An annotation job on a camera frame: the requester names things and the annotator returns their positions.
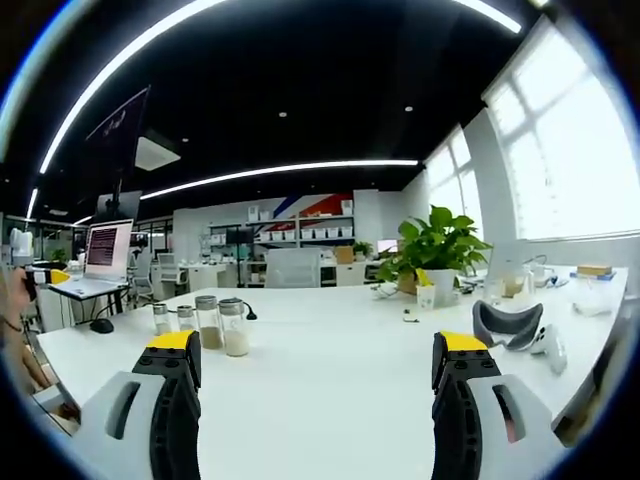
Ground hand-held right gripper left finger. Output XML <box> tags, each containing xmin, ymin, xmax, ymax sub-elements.
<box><xmin>79</xmin><ymin>329</ymin><xmax>204</xmax><ymax>480</ymax></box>

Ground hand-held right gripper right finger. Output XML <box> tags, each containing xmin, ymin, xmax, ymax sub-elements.
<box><xmin>430</xmin><ymin>329</ymin><xmax>557</xmax><ymax>480</ymax></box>

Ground tall seasoning bottle brown contents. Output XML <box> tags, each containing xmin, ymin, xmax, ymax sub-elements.
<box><xmin>194</xmin><ymin>294</ymin><xmax>224</xmax><ymax>351</ymax></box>

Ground tall seasoning bottle white contents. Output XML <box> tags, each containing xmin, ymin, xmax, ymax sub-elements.
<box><xmin>218</xmin><ymin>297</ymin><xmax>251</xmax><ymax>358</ymax></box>

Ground person's left hand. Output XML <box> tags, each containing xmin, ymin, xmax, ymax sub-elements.
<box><xmin>0</xmin><ymin>268</ymin><xmax>27</xmax><ymax>324</ymax></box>

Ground white laptop stand table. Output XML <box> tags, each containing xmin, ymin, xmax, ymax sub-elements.
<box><xmin>48</xmin><ymin>279</ymin><xmax>132</xmax><ymax>329</ymax></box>

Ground silver open laptop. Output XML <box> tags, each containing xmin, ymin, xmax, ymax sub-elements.
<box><xmin>60</xmin><ymin>218</ymin><xmax>135</xmax><ymax>297</ymax></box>

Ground grey white VR headset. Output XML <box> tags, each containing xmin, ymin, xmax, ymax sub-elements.
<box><xmin>471</xmin><ymin>299</ymin><xmax>545</xmax><ymax>354</ymax></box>

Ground white VR controller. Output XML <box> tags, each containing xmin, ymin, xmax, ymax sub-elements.
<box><xmin>529</xmin><ymin>323</ymin><xmax>569</xmax><ymax>375</ymax></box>

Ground clear glass jar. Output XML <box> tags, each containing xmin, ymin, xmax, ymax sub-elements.
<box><xmin>501</xmin><ymin>267</ymin><xmax>530</xmax><ymax>300</ymax></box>

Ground dark hanging display screen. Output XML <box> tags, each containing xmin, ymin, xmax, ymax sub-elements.
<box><xmin>84</xmin><ymin>84</ymin><xmax>152</xmax><ymax>174</ymax></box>

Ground green potted plant white pot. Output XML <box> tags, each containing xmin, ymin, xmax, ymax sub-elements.
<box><xmin>374</xmin><ymin>204</ymin><xmax>494</xmax><ymax>307</ymax></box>

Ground ceiling air conditioner unit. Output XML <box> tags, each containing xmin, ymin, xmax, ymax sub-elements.
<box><xmin>134</xmin><ymin>128</ymin><xmax>182</xmax><ymax>172</ymax></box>

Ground white plastic bag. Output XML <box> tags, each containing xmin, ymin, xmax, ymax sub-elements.
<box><xmin>571</xmin><ymin>295</ymin><xmax>615</xmax><ymax>318</ymax></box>

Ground white mesh office chair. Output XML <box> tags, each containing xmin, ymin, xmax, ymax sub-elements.
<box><xmin>264</xmin><ymin>248</ymin><xmax>322</xmax><ymax>289</ymax></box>

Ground stack of books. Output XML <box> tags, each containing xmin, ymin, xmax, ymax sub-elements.
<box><xmin>569</xmin><ymin>264</ymin><xmax>619</xmax><ymax>281</ymax></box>

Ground long curved ceiling light strip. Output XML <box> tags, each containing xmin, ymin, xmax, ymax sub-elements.
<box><xmin>38</xmin><ymin>0</ymin><xmax>524</xmax><ymax>175</ymax></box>

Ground white storage shelf with bins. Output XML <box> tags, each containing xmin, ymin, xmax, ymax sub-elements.
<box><xmin>207</xmin><ymin>198</ymin><xmax>356</xmax><ymax>287</ymax></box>

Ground straight ceiling light strip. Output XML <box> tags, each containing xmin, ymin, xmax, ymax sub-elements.
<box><xmin>138</xmin><ymin>159</ymin><xmax>420</xmax><ymax>201</ymax></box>

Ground large bright window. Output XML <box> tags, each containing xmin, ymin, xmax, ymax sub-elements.
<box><xmin>482</xmin><ymin>22</ymin><xmax>640</xmax><ymax>244</ymax></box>

